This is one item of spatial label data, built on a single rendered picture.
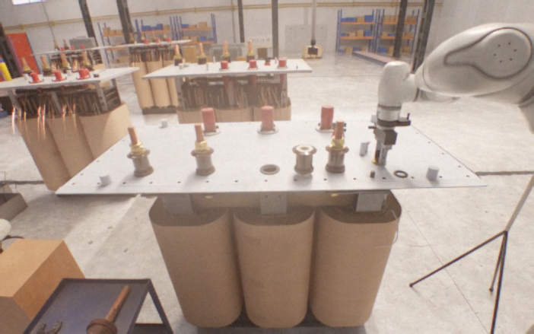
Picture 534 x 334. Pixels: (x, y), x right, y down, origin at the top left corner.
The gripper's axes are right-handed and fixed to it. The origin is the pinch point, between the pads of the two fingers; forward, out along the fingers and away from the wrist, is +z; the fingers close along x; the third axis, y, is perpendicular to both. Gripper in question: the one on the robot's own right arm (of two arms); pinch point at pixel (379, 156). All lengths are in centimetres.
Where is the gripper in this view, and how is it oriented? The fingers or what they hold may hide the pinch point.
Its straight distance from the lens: 119.2
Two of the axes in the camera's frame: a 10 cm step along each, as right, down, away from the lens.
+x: -0.2, 4.8, -8.8
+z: 0.3, 8.8, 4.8
